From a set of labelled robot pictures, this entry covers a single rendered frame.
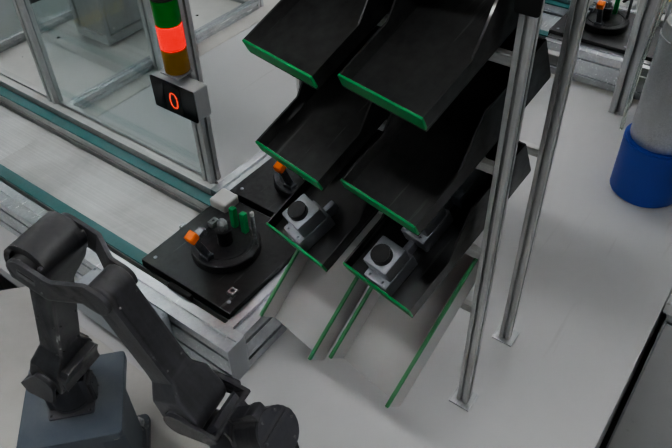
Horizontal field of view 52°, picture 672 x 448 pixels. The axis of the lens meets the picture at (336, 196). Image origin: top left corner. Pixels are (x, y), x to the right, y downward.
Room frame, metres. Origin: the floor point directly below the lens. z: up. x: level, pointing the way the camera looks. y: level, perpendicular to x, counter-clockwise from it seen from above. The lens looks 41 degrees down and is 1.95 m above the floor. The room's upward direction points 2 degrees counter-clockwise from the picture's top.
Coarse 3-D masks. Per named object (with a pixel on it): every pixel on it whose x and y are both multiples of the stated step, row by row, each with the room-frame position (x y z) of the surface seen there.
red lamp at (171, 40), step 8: (160, 32) 1.15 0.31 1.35; (168, 32) 1.15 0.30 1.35; (176, 32) 1.16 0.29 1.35; (160, 40) 1.16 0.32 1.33; (168, 40) 1.15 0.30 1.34; (176, 40) 1.16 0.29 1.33; (184, 40) 1.17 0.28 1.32; (160, 48) 1.16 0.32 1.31; (168, 48) 1.15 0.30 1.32; (176, 48) 1.15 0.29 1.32
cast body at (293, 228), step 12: (300, 204) 0.75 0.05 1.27; (312, 204) 0.75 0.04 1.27; (288, 216) 0.75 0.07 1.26; (300, 216) 0.73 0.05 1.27; (312, 216) 0.74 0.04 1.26; (324, 216) 0.75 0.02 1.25; (288, 228) 0.76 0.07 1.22; (300, 228) 0.72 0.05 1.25; (312, 228) 0.74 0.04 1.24; (324, 228) 0.75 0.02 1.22; (300, 240) 0.73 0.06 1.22; (312, 240) 0.74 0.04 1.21
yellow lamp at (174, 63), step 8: (184, 48) 1.17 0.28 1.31; (168, 56) 1.15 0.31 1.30; (176, 56) 1.15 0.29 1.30; (184, 56) 1.16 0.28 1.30; (168, 64) 1.15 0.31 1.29; (176, 64) 1.15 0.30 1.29; (184, 64) 1.16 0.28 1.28; (168, 72) 1.16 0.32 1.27; (176, 72) 1.15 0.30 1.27; (184, 72) 1.16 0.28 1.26
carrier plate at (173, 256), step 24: (216, 216) 1.06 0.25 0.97; (264, 216) 1.06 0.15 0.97; (168, 240) 1.00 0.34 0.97; (264, 240) 0.99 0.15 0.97; (144, 264) 0.94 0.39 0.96; (168, 264) 0.93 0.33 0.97; (192, 264) 0.93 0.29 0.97; (264, 264) 0.92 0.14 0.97; (192, 288) 0.86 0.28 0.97; (216, 288) 0.86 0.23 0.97; (240, 288) 0.86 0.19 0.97
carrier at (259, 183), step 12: (264, 168) 1.22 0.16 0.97; (252, 180) 1.18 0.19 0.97; (264, 180) 1.18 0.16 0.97; (276, 180) 1.15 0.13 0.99; (300, 180) 1.15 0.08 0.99; (240, 192) 1.14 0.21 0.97; (252, 192) 1.14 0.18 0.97; (264, 192) 1.13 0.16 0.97; (276, 192) 1.13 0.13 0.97; (288, 192) 1.11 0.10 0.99; (252, 204) 1.11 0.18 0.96; (264, 204) 1.10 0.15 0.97; (276, 204) 1.09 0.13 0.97
